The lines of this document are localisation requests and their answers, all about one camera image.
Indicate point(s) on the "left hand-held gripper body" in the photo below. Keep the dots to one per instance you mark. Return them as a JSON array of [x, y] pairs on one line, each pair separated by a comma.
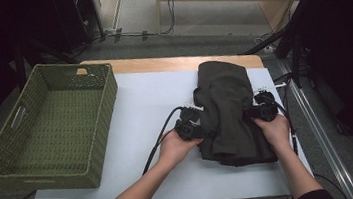
[[188, 128]]

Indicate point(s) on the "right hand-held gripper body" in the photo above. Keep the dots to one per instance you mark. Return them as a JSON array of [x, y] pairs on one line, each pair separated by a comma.
[[266, 111]]

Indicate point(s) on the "dark pleated skirt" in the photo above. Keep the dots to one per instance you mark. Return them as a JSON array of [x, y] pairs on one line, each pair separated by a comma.
[[229, 107]]

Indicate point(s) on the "green woven basket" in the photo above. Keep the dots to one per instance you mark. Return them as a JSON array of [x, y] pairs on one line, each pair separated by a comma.
[[50, 127]]

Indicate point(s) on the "person's right hand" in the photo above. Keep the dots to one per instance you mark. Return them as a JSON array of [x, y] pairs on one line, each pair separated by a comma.
[[277, 131]]

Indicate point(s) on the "person's left hand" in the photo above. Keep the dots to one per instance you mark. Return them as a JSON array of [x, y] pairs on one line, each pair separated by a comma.
[[175, 150]]

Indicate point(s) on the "white board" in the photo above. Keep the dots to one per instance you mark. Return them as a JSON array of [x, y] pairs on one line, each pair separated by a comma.
[[151, 99]]

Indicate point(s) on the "black tripod stand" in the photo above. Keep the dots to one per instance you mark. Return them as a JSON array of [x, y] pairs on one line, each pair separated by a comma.
[[295, 72]]

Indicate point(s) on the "black cabinet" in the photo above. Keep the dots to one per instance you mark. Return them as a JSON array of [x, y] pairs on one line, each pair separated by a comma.
[[74, 17]]

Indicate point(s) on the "black metal stand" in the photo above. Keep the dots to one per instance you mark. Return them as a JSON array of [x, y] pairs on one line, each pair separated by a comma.
[[20, 70]]

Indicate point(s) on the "long metal rail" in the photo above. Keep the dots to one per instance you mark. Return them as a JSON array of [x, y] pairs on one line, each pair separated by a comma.
[[320, 136]]

